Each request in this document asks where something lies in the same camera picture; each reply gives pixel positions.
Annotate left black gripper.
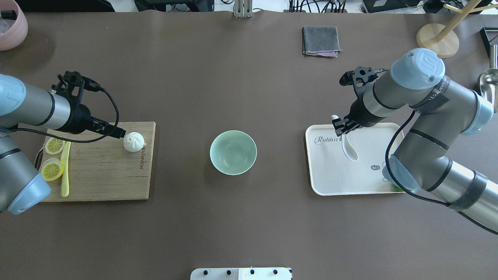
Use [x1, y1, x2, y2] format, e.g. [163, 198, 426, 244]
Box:
[68, 104, 126, 139]

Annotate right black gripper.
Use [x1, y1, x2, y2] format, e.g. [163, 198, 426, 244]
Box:
[331, 99, 374, 135]

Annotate white ceramic spoon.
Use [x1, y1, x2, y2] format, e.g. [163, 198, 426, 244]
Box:
[331, 115, 359, 162]

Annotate white steamed bun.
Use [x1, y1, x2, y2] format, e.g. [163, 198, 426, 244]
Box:
[123, 131, 146, 152]

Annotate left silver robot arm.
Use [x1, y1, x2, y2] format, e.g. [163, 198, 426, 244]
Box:
[0, 71, 126, 215]

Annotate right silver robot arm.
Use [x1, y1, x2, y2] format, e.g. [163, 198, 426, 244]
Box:
[332, 48, 498, 235]

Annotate light green bowl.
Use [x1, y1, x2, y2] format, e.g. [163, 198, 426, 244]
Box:
[209, 130, 258, 176]

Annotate pink bowl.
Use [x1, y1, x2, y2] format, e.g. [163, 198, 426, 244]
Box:
[0, 0, 28, 51]

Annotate wooden cutting board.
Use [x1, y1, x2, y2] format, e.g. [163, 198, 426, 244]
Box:
[45, 122, 156, 202]

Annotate cream rabbit tray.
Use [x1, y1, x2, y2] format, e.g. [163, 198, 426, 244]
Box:
[305, 122, 399, 196]

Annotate stacked lemon slices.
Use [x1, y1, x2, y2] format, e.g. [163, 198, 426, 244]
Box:
[40, 158, 65, 182]

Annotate yellow plastic knife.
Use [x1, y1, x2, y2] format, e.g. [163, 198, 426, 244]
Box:
[60, 142, 71, 197]

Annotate green lime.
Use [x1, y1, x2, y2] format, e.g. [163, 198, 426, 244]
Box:
[393, 184, 404, 193]

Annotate grey folded cloth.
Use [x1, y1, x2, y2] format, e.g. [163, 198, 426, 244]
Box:
[302, 26, 342, 58]

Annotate wooden mug tree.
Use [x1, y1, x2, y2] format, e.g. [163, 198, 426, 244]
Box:
[416, 0, 498, 59]

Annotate metal scoop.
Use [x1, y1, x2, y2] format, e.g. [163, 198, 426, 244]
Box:
[478, 44, 498, 113]

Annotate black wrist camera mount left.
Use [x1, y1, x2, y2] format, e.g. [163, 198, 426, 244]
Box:
[51, 71, 102, 103]

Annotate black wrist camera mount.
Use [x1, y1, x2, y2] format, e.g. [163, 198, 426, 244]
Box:
[338, 66, 388, 99]
[51, 71, 102, 103]

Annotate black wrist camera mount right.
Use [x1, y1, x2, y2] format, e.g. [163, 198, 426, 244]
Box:
[338, 66, 388, 99]

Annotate lemon slice near handle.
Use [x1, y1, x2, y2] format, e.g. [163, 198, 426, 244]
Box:
[44, 138, 66, 155]

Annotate aluminium frame post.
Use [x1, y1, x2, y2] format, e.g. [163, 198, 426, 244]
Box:
[233, 0, 253, 18]

